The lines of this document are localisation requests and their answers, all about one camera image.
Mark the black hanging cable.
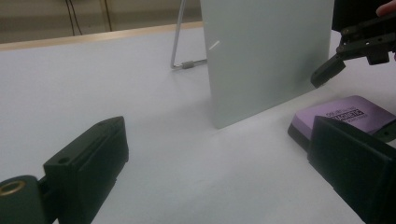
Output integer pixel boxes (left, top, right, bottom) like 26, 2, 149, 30
68, 0, 83, 35
64, 0, 77, 36

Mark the glass whiteboard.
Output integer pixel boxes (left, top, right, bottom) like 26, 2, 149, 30
170, 0, 335, 130

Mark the black curtain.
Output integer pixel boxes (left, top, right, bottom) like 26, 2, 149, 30
331, 0, 396, 32

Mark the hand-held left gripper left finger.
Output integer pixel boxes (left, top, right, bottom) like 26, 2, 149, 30
43, 116, 130, 224

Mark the purple whiteboard eraser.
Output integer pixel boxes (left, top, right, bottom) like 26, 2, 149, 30
287, 94, 396, 153

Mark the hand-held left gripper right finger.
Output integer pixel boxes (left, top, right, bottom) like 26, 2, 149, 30
307, 115, 396, 224

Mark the white table cover sheet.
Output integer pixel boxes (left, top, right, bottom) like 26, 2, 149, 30
0, 26, 396, 224

